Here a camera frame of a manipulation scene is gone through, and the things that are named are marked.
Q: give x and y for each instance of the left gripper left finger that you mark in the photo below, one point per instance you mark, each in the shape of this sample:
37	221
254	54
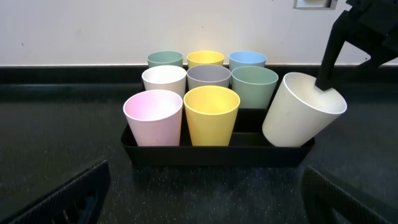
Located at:
62	199

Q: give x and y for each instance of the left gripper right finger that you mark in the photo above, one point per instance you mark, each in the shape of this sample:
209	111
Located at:
335	202

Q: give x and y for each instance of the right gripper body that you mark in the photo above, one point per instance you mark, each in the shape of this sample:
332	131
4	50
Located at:
376	25

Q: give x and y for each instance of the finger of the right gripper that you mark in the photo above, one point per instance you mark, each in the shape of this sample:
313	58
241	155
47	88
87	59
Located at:
332	56
360	70

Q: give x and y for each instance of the white cup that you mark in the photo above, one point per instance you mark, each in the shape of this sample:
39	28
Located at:
164	81
295	124

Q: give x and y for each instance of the green cup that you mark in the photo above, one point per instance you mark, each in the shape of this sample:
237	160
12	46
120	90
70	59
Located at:
255	90
164	59

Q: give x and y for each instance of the blue cup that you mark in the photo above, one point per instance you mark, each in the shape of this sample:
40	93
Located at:
247	59

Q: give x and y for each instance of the pink cup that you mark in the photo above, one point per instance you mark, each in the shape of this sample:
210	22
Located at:
154	124

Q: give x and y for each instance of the grey cup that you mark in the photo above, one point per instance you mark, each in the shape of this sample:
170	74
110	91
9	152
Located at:
208	77

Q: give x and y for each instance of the black tray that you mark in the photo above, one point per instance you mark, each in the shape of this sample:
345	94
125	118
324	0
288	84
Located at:
217	155

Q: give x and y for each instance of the yellow cup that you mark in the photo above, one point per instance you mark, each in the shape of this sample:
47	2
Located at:
205	58
211	124

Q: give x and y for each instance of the white wall socket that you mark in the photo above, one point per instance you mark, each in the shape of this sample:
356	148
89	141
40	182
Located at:
314	3

